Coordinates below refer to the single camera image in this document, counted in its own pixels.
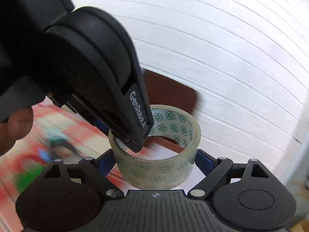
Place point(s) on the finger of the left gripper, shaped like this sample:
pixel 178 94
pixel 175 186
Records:
pixel 101 126

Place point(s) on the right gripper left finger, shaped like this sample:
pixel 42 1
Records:
pixel 96 170

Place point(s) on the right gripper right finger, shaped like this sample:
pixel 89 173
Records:
pixel 215 171

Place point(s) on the clear patterned tape roll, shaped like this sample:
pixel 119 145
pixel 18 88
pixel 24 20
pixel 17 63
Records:
pixel 168 155

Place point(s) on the brown wooden headboard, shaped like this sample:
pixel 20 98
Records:
pixel 162 90

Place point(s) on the person's left hand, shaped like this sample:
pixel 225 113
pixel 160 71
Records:
pixel 17 127

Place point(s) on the plaid bed blanket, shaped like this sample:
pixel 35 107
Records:
pixel 54 129

